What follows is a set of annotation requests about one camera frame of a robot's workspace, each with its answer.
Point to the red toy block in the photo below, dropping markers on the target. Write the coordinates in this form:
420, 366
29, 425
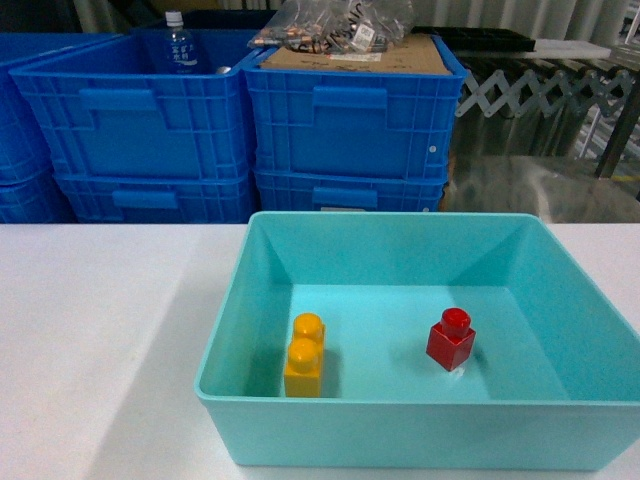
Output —
451, 339

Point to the light teal plastic box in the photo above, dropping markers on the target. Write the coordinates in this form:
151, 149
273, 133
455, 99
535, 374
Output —
552, 381

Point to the yellow toy block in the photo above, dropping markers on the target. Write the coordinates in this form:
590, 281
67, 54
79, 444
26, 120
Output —
303, 371

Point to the blue crate lower right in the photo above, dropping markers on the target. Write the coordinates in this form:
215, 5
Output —
280, 191

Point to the blue crate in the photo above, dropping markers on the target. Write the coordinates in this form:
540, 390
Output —
101, 199
280, 191
379, 125
115, 109

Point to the blue crate lower left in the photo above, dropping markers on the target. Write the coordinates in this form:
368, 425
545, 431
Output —
101, 199

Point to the blue crate upper right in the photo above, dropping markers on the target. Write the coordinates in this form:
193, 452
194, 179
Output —
379, 125

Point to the brown cardboard sheet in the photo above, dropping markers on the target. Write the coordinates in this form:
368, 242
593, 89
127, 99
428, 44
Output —
417, 54

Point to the clear bag of parts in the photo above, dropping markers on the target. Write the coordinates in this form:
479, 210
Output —
337, 27

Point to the clear water bottle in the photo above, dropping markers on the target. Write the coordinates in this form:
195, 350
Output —
180, 47

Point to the blue crate upper left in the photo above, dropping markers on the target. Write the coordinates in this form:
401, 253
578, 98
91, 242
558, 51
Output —
115, 109

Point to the black tray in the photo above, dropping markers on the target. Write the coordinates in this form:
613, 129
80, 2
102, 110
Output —
480, 39

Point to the white foam board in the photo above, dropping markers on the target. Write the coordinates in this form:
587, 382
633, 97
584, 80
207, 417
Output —
567, 49

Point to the blue crates far left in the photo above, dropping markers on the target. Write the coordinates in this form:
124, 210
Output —
29, 194

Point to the expandable roller conveyor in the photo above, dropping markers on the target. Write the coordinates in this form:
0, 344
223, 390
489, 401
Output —
534, 107

